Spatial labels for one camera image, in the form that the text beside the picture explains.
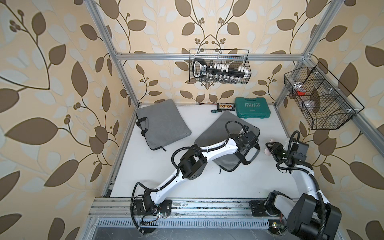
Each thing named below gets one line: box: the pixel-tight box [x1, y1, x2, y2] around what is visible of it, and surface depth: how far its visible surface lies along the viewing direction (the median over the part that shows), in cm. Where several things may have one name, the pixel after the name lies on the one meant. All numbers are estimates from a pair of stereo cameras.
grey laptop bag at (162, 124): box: [135, 99, 192, 152], surface depth 104 cm
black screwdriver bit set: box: [211, 102, 235, 113], surface depth 121 cm
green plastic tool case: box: [234, 97, 271, 119], surface depth 115 cm
